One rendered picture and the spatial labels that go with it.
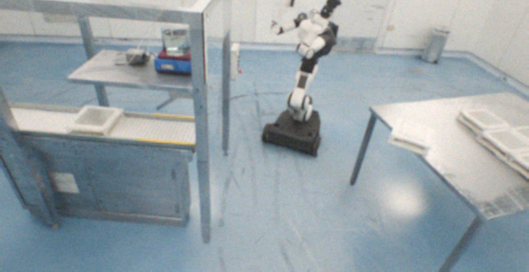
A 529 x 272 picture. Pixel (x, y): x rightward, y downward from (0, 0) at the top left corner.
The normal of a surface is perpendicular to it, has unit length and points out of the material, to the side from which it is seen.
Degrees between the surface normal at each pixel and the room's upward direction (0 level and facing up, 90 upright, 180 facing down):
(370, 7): 90
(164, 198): 90
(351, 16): 90
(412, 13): 90
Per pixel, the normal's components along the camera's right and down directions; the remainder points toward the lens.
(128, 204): -0.04, 0.56
